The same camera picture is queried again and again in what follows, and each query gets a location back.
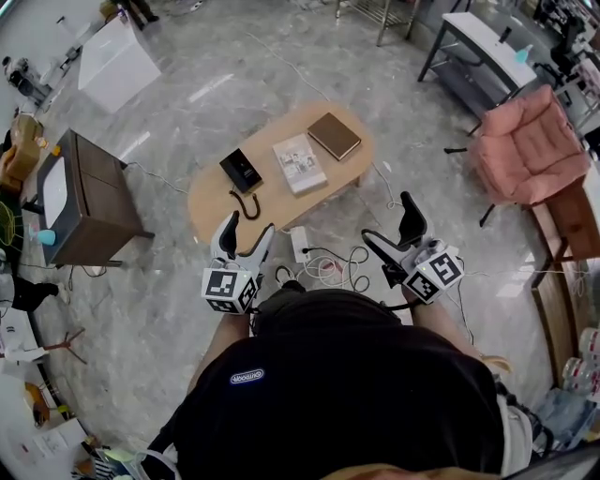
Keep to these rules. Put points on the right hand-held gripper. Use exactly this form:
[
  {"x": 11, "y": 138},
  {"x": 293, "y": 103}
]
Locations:
[{"x": 436, "y": 276}]

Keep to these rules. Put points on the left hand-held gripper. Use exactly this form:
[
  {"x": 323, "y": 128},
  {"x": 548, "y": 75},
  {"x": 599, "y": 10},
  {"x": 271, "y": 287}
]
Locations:
[{"x": 222, "y": 286}]

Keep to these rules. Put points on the grey photo-cover book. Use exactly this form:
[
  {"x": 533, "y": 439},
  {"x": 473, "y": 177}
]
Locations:
[{"x": 300, "y": 164}]

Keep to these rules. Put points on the brown leather book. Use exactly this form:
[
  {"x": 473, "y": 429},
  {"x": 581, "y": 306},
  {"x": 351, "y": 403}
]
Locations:
[{"x": 334, "y": 136}]

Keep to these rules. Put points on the pink upholstered armchair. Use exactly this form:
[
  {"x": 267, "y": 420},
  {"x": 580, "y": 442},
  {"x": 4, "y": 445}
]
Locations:
[{"x": 529, "y": 145}]

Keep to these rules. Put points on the person's left forearm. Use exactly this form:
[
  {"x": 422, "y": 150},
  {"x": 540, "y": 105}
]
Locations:
[{"x": 225, "y": 342}]

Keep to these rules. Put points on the person's right forearm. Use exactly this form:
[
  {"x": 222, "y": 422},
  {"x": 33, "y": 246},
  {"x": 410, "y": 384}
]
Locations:
[{"x": 440, "y": 328}]

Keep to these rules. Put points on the wooden coffee table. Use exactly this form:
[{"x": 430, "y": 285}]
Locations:
[{"x": 276, "y": 206}]

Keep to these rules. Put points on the white power strip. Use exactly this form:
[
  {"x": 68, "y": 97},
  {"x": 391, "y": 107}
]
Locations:
[{"x": 299, "y": 244}]

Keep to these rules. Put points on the black telephone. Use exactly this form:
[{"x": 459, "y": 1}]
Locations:
[{"x": 241, "y": 169}]

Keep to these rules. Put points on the dark wooden sink cabinet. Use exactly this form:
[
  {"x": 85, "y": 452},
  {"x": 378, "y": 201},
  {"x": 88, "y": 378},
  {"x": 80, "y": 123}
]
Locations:
[{"x": 103, "y": 197}]

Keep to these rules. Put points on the small wooden chair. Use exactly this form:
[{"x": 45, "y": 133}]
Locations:
[{"x": 497, "y": 363}]

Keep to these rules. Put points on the person's black shirt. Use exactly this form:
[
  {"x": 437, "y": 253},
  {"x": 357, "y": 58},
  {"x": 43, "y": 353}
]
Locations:
[{"x": 337, "y": 398}]

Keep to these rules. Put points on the brown wooden sink cabinet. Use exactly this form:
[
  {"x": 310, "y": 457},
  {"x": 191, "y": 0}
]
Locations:
[{"x": 574, "y": 225}]

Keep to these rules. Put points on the wooden slat pallet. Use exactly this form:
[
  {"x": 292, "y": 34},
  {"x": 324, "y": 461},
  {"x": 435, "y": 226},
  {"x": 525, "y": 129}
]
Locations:
[{"x": 558, "y": 319}]

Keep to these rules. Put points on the teal spray bottle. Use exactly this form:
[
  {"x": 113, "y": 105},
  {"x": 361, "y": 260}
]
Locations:
[
  {"x": 47, "y": 236},
  {"x": 524, "y": 55}
]

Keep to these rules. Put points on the wooden tripod stand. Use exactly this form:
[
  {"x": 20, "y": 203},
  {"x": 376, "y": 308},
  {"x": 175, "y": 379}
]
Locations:
[{"x": 68, "y": 344}]

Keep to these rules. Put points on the shrink-wrapped water bottle pack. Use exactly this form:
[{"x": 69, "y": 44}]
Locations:
[
  {"x": 591, "y": 342},
  {"x": 583, "y": 377}
]

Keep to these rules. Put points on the white box stand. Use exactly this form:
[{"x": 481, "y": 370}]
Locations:
[{"x": 117, "y": 61}]

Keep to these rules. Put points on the black faucet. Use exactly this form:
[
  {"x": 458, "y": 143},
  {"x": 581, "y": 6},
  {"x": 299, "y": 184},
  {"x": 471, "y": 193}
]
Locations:
[{"x": 505, "y": 35}]

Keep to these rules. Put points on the cardboard box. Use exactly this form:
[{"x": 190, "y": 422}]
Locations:
[{"x": 21, "y": 150}]

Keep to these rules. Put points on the blue plastic bag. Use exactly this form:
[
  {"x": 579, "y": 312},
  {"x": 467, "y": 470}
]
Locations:
[{"x": 567, "y": 415}]

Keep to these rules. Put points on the striped black white bag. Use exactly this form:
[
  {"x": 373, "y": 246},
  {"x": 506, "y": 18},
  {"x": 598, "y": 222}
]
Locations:
[{"x": 108, "y": 464}]

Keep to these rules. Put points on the black office chair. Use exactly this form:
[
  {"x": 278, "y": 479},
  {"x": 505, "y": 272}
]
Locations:
[{"x": 567, "y": 33}]

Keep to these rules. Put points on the white sink on grey frame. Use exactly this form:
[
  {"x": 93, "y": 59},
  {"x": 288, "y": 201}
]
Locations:
[{"x": 487, "y": 42}]

